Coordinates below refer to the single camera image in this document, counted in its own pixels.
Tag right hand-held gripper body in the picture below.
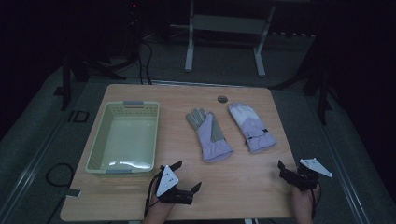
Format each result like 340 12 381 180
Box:
290 157 333 192

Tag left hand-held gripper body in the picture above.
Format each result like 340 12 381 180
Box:
154 164 194 205

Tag person's right hand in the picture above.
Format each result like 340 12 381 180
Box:
290 184 321 224

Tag person's left hand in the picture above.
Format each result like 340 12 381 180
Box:
141 199 176 224

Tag purple glove with grey palm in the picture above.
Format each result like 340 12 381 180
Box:
185 107 234 163

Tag purple and white glove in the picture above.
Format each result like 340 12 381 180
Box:
227 102 277 154

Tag pale green plastic basket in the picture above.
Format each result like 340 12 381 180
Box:
85 100 161 175

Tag black stand with long legs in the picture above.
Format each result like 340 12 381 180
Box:
269 34 335 126

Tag black tripod stand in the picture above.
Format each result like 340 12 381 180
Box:
53 52 127 112

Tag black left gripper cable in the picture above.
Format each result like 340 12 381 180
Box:
143 169 164 218

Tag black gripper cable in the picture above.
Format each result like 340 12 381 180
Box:
143 169 164 218
309 185 321 220

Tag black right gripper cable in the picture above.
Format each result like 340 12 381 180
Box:
309 185 321 220

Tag black hanging cables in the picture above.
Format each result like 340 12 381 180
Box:
136 38 154 86

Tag black cable loop on floor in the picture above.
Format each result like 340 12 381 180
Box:
45 162 77 189

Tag white metal desk frame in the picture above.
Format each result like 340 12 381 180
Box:
184 0 276 78

